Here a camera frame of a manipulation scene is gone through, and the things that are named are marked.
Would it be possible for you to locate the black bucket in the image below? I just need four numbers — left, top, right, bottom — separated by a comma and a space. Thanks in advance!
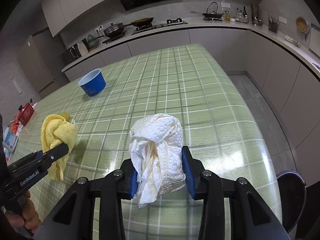
277, 170, 306, 233

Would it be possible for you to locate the yellow cloth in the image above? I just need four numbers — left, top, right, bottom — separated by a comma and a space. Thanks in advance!
41, 114, 78, 181

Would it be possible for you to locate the utensil holder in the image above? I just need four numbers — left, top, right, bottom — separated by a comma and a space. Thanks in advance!
268, 16, 279, 34

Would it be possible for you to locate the black frying pan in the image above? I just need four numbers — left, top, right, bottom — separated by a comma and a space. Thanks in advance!
124, 17, 153, 27

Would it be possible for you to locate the green checkered tablecloth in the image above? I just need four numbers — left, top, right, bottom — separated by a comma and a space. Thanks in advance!
11, 44, 282, 219

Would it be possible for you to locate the beige refrigerator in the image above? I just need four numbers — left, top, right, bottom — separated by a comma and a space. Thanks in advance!
17, 28, 69, 98

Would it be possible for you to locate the lidded black wok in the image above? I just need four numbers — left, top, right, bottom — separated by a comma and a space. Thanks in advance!
104, 23, 125, 38

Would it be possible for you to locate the gas stove top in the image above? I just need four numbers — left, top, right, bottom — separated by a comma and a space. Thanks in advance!
132, 18, 188, 35

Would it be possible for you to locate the round woven trivet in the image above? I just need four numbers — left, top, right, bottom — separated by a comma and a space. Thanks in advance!
296, 16, 309, 34

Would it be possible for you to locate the white paper towel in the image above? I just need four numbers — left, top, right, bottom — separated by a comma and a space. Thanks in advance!
129, 113, 185, 208

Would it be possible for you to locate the black microwave oven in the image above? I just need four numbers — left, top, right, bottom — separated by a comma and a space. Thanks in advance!
61, 44, 81, 65

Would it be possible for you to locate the white plastic jug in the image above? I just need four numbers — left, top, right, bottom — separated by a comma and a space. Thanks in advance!
77, 41, 88, 56

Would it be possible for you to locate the small pan on burner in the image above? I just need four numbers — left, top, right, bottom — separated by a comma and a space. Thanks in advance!
189, 2, 223, 21

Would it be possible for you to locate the blue white packet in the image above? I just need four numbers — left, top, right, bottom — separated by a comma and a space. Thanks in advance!
3, 126, 18, 153

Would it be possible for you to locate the white cutting board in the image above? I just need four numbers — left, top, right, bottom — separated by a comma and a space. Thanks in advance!
309, 23, 320, 58

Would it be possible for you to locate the person's left hand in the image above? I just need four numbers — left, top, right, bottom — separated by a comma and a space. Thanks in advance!
4, 191, 41, 234

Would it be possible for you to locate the green gourd vase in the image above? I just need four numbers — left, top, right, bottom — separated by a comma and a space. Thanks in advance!
87, 34, 99, 49

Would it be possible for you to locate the blue paper cup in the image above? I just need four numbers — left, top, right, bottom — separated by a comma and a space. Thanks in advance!
78, 68, 106, 97

